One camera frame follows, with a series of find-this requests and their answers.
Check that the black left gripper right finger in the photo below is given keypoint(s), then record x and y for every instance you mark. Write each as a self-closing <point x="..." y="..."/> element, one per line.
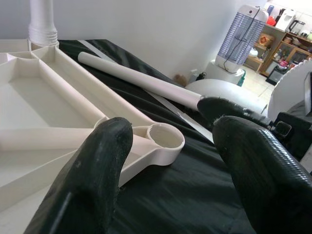
<point x="268" y="185"/>

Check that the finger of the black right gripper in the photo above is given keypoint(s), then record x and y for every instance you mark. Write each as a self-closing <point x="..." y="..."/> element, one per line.
<point x="219" y="107"/>

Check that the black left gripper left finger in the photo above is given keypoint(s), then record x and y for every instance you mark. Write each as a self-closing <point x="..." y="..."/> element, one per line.
<point x="85" y="190"/>

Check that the white tapered table leg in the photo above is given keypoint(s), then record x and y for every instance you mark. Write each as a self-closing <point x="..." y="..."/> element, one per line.
<point x="41" y="17"/>
<point x="146" y="80"/>

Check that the white plastic table top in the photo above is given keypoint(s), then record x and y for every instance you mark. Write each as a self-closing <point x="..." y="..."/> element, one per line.
<point x="36" y="102"/>

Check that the white round stand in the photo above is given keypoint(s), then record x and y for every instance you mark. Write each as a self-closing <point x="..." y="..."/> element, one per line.
<point x="226" y="74"/>

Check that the white power strip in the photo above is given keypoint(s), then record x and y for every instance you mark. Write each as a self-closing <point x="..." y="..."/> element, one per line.
<point x="193" y="75"/>

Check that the small brown furry object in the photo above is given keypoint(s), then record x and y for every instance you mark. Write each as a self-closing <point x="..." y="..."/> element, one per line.
<point x="180" y="78"/>

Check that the black box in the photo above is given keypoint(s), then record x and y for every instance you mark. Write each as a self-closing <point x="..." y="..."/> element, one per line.
<point x="274" y="76"/>

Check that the white electric insect killer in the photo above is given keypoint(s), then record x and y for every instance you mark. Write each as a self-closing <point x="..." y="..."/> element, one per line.
<point x="241" y="36"/>

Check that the wooden shelf cabinet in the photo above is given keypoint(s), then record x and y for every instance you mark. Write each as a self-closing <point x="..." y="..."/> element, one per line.
<point x="275" y="48"/>

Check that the brown box with red label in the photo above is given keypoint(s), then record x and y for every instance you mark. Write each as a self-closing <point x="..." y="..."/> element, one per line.
<point x="265" y="40"/>

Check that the black table cloth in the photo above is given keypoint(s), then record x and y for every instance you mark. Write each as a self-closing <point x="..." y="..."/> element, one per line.
<point x="170" y="195"/>

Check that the red container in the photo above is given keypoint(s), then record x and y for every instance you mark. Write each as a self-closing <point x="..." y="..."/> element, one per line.
<point x="271" y="21"/>

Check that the white kitchen appliance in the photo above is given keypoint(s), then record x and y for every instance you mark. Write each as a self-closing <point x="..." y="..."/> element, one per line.
<point x="286" y="18"/>

